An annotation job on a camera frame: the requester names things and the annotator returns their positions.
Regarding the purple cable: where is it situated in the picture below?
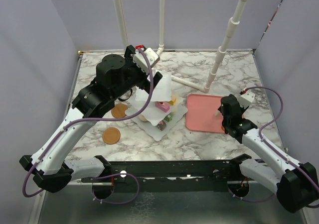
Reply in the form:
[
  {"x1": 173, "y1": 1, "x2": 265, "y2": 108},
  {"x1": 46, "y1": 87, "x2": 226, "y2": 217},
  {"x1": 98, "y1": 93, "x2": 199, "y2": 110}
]
[
  {"x1": 23, "y1": 48, "x2": 154, "y2": 205},
  {"x1": 230, "y1": 86, "x2": 319, "y2": 208}
]

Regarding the wooden coaster near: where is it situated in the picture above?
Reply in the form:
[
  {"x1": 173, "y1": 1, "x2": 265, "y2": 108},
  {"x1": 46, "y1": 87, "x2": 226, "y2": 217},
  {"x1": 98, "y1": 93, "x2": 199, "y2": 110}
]
[{"x1": 102, "y1": 127, "x2": 121, "y2": 145}]

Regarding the three tier white stand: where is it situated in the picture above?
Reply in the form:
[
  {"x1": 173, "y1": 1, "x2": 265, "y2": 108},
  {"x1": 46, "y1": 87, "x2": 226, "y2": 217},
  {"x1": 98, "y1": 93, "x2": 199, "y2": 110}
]
[{"x1": 132, "y1": 72, "x2": 188, "y2": 141}]

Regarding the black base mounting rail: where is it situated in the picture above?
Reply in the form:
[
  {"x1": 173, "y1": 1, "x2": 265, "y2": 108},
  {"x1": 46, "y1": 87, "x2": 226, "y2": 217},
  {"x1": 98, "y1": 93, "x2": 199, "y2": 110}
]
[{"x1": 81, "y1": 159, "x2": 244, "y2": 193}]

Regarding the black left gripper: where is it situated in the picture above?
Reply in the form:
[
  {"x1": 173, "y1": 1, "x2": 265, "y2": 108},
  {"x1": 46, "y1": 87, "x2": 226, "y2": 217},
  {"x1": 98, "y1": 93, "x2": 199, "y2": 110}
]
[{"x1": 111, "y1": 46, "x2": 162, "y2": 100}]

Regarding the left white pvc pole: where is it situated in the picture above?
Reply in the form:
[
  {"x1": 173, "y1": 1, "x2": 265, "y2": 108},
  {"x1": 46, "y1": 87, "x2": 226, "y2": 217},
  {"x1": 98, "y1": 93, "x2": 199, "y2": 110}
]
[{"x1": 113, "y1": 0, "x2": 129, "y2": 47}]

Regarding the white round cake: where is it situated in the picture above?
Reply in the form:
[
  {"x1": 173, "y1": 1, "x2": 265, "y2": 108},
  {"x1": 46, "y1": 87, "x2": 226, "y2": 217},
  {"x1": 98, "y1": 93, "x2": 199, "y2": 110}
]
[{"x1": 139, "y1": 114, "x2": 148, "y2": 122}]

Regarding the middle white pvc pole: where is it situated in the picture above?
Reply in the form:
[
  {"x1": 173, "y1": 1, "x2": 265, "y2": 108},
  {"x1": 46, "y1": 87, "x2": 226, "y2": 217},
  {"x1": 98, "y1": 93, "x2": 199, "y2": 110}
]
[{"x1": 157, "y1": 0, "x2": 165, "y2": 56}]

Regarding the wooden coaster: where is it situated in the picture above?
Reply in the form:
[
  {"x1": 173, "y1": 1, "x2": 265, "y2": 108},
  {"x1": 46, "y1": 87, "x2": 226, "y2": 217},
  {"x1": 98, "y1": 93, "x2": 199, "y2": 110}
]
[
  {"x1": 111, "y1": 103, "x2": 128, "y2": 118},
  {"x1": 102, "y1": 127, "x2": 121, "y2": 145}
]

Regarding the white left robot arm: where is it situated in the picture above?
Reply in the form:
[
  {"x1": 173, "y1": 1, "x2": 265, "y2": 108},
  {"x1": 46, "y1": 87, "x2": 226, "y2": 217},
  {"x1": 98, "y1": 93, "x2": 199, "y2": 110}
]
[{"x1": 19, "y1": 45, "x2": 162, "y2": 193}]

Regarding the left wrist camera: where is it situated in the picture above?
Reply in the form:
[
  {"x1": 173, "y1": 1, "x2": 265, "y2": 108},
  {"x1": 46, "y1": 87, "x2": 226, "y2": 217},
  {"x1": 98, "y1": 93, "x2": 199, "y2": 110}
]
[{"x1": 133, "y1": 45, "x2": 160, "y2": 74}]

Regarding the yellow sponge cake square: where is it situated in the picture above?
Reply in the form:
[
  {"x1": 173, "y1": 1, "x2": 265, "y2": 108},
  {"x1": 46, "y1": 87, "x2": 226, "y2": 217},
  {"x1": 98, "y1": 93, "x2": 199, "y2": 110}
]
[{"x1": 168, "y1": 95, "x2": 177, "y2": 106}]

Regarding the green swiss roll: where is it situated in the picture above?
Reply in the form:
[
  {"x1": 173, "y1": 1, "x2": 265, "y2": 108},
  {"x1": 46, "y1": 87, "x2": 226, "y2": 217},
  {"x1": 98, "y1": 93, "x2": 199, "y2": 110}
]
[{"x1": 164, "y1": 112, "x2": 174, "y2": 122}]

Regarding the pink cake slice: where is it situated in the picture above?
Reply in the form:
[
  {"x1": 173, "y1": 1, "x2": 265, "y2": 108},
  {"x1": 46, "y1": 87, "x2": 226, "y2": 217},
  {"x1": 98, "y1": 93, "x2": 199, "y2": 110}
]
[{"x1": 155, "y1": 102, "x2": 170, "y2": 112}]

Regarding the wooden coaster far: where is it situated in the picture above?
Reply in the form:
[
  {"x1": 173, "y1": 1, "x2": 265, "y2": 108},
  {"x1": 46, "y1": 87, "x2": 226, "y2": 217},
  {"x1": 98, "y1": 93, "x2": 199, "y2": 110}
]
[{"x1": 111, "y1": 103, "x2": 128, "y2": 118}]

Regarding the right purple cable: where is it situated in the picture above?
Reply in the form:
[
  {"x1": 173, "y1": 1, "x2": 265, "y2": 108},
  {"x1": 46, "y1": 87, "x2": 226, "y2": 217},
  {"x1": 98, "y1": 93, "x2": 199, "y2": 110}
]
[{"x1": 230, "y1": 86, "x2": 319, "y2": 208}]

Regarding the pink serving tray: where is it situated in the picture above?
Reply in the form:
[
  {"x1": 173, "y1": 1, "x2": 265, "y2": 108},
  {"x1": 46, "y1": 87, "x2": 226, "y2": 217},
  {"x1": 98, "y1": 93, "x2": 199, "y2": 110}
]
[{"x1": 185, "y1": 94, "x2": 224, "y2": 133}]

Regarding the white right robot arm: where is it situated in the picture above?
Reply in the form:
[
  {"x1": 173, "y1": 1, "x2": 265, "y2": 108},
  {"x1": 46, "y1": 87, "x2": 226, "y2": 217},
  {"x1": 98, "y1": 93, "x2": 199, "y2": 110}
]
[{"x1": 218, "y1": 93, "x2": 319, "y2": 213}]

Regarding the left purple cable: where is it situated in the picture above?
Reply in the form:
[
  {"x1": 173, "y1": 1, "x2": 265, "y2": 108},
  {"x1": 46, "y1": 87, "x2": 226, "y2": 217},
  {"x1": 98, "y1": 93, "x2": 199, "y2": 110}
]
[{"x1": 23, "y1": 48, "x2": 154, "y2": 205}]

